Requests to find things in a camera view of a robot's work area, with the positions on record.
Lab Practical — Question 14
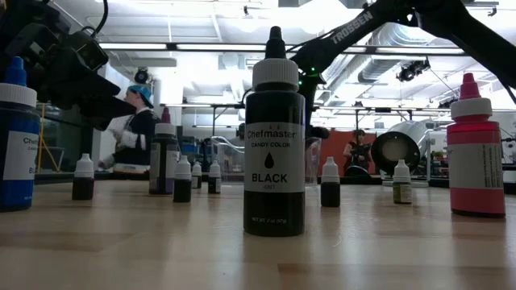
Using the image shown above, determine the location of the long ceiling light bar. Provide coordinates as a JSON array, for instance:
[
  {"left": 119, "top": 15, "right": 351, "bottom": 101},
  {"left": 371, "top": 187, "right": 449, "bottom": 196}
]
[{"left": 98, "top": 42, "right": 468, "bottom": 56}]

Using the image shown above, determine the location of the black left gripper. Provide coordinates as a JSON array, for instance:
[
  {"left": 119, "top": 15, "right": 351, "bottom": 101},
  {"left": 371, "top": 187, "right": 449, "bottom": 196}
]
[{"left": 23, "top": 26, "right": 139, "bottom": 131}]

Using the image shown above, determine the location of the yellow extension cable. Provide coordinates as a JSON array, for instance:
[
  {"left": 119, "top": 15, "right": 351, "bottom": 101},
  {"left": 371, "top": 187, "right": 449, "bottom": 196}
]
[{"left": 36, "top": 103, "right": 61, "bottom": 173}]

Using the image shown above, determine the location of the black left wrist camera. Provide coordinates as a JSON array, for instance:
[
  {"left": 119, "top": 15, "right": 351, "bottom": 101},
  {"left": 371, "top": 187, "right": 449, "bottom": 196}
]
[{"left": 70, "top": 31, "right": 110, "bottom": 73}]

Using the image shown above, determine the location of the small black dropper bottle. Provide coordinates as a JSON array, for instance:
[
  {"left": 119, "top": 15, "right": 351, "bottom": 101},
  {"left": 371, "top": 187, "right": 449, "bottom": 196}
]
[
  {"left": 173, "top": 155, "right": 193, "bottom": 204},
  {"left": 190, "top": 160, "right": 203, "bottom": 190},
  {"left": 207, "top": 159, "right": 223, "bottom": 195}
]

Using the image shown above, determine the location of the small green dropper bottle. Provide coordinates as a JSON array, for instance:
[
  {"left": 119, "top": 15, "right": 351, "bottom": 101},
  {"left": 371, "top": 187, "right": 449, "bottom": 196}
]
[{"left": 392, "top": 159, "right": 414, "bottom": 205}]

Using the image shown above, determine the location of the large black food coloring bottle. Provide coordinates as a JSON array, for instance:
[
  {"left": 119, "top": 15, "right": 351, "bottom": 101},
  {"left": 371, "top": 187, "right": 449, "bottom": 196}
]
[{"left": 243, "top": 26, "right": 306, "bottom": 238}]

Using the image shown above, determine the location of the silver ventilation duct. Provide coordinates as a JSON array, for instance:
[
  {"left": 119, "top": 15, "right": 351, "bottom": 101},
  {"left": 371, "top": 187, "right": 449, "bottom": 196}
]
[{"left": 322, "top": 22, "right": 456, "bottom": 85}]

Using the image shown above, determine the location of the white cylindrical spotlight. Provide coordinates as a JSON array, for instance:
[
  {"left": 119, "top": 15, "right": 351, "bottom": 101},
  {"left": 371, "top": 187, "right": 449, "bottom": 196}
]
[{"left": 370, "top": 119, "right": 431, "bottom": 189}]

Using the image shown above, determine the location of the black ceiling spotlight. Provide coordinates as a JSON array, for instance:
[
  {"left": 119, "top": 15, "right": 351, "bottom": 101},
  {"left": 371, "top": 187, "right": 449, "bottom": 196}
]
[{"left": 395, "top": 58, "right": 431, "bottom": 84}]

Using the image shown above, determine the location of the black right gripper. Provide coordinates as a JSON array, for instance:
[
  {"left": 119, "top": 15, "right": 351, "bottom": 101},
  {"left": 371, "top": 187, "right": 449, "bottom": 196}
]
[{"left": 300, "top": 74, "right": 330, "bottom": 140}]

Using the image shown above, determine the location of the orange partition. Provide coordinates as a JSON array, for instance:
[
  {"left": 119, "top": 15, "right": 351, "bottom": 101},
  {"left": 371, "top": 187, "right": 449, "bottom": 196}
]
[{"left": 320, "top": 129, "right": 378, "bottom": 177}]

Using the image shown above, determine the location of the large pink food coloring bottle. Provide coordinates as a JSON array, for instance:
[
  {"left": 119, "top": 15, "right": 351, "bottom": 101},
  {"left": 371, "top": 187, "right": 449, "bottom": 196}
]
[{"left": 446, "top": 72, "right": 506, "bottom": 219}]

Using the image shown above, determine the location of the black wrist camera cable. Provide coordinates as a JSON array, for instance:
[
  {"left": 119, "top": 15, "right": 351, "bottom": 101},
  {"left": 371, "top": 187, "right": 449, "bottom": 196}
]
[{"left": 80, "top": 0, "right": 110, "bottom": 39}]

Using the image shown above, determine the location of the large blue food coloring bottle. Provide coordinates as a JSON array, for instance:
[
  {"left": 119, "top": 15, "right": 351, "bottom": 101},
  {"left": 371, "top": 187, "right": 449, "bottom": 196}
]
[{"left": 0, "top": 56, "right": 41, "bottom": 213}]

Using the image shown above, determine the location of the round black ceiling camera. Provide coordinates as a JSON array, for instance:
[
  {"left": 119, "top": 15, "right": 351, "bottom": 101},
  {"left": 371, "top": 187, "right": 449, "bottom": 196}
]
[{"left": 133, "top": 67, "right": 151, "bottom": 85}]

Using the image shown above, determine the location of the small red dropper bottle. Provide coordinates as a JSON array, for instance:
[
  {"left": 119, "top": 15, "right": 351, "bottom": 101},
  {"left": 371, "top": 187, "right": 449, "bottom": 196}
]
[
  {"left": 320, "top": 156, "right": 341, "bottom": 209},
  {"left": 71, "top": 152, "right": 96, "bottom": 201}
]

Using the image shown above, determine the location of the large purple food coloring bottle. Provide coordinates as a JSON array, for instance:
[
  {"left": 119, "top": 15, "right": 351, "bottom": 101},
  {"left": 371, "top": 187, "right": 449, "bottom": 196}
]
[{"left": 148, "top": 106, "right": 180, "bottom": 197}]

